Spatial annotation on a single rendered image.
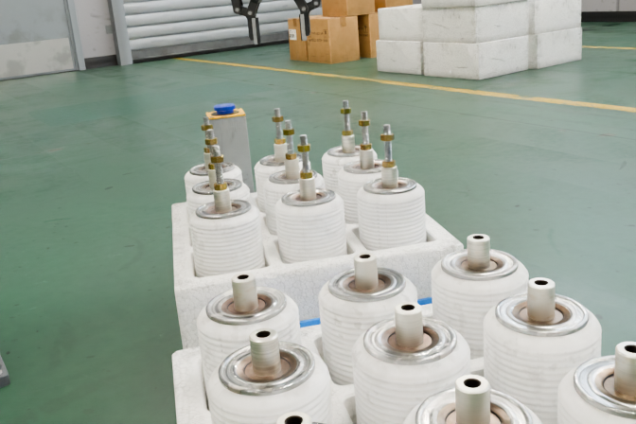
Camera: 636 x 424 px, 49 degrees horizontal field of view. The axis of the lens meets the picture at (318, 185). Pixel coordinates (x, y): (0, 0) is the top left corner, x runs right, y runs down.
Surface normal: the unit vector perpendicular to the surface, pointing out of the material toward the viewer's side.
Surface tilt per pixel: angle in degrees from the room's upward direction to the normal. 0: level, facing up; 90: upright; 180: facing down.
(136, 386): 0
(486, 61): 90
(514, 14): 90
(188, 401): 0
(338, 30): 90
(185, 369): 0
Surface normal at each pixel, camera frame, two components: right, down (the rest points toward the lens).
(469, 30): -0.83, 0.22
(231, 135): 0.21, 0.25
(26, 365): -0.08, -0.96
